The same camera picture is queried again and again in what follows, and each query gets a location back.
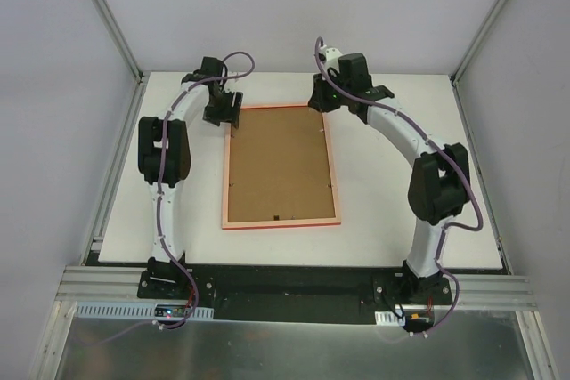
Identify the left white cable duct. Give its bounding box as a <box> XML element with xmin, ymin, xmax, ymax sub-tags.
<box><xmin>76</xmin><ymin>302</ymin><xmax>214</xmax><ymax>322</ymax></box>

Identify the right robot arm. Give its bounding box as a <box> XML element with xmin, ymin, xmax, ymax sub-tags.
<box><xmin>308</xmin><ymin>46</ymin><xmax>470</xmax><ymax>304</ymax></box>

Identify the left aluminium post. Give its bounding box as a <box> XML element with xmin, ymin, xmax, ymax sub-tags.
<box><xmin>91</xmin><ymin>0</ymin><xmax>143</xmax><ymax>83</ymax></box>

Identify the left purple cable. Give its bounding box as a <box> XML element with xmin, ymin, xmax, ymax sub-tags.
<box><xmin>153</xmin><ymin>50</ymin><xmax>257</xmax><ymax>310</ymax></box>

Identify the red picture frame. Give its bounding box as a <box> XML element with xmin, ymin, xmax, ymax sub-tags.
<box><xmin>222</xmin><ymin>104</ymin><xmax>341</xmax><ymax>230</ymax></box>

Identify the white cable duct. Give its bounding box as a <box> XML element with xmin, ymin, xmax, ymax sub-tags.
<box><xmin>375</xmin><ymin>311</ymin><xmax>406</xmax><ymax>327</ymax></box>
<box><xmin>76</xmin><ymin>302</ymin><xmax>214</xmax><ymax>322</ymax></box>

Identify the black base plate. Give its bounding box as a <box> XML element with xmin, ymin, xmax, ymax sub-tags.
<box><xmin>137</xmin><ymin>260</ymin><xmax>452</xmax><ymax>325</ymax></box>

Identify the right white cable duct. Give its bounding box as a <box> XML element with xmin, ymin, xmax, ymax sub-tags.
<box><xmin>375</xmin><ymin>311</ymin><xmax>406</xmax><ymax>327</ymax></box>

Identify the aluminium post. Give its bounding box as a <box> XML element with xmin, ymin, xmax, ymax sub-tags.
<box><xmin>91</xmin><ymin>0</ymin><xmax>143</xmax><ymax>83</ymax></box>
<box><xmin>450</xmin><ymin>0</ymin><xmax>510</xmax><ymax>87</ymax></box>

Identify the left aluminium side rail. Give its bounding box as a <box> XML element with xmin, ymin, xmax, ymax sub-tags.
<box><xmin>78</xmin><ymin>72</ymin><xmax>150</xmax><ymax>265</ymax></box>

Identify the aluminium front rail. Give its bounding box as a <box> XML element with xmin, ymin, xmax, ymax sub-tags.
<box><xmin>56</xmin><ymin>264</ymin><xmax>537</xmax><ymax>311</ymax></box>

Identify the shiny metal floor sheet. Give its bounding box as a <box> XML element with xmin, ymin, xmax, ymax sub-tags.
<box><xmin>57</xmin><ymin>311</ymin><xmax>533</xmax><ymax>379</ymax></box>

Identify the right aluminium post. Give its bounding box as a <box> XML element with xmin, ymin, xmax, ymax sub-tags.
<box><xmin>450</xmin><ymin>0</ymin><xmax>510</xmax><ymax>87</ymax></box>

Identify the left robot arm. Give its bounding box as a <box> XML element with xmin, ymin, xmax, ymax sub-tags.
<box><xmin>137</xmin><ymin>52</ymin><xmax>243</xmax><ymax>299</ymax></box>

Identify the right aluminium side rail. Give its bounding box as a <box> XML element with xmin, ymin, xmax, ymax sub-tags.
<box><xmin>449</xmin><ymin>75</ymin><xmax>513</xmax><ymax>274</ymax></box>

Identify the aluminium side rail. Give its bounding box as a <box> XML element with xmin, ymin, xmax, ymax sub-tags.
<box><xmin>78</xmin><ymin>72</ymin><xmax>150</xmax><ymax>265</ymax></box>
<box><xmin>449</xmin><ymin>75</ymin><xmax>513</xmax><ymax>274</ymax></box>

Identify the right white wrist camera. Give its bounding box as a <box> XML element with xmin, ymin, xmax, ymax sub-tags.
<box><xmin>316</xmin><ymin>44</ymin><xmax>342</xmax><ymax>76</ymax></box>

